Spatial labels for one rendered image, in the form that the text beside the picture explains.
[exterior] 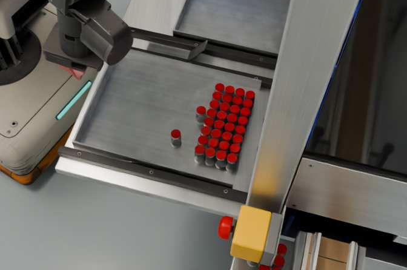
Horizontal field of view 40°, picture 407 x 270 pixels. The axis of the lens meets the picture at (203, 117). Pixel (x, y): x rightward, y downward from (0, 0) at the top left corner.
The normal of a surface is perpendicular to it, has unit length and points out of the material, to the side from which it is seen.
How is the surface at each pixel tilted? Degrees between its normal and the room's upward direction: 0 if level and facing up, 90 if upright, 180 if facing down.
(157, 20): 0
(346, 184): 90
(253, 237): 0
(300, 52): 90
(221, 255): 0
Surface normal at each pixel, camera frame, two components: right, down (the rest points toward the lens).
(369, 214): -0.26, 0.83
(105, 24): 0.28, -0.50
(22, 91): 0.02, -0.51
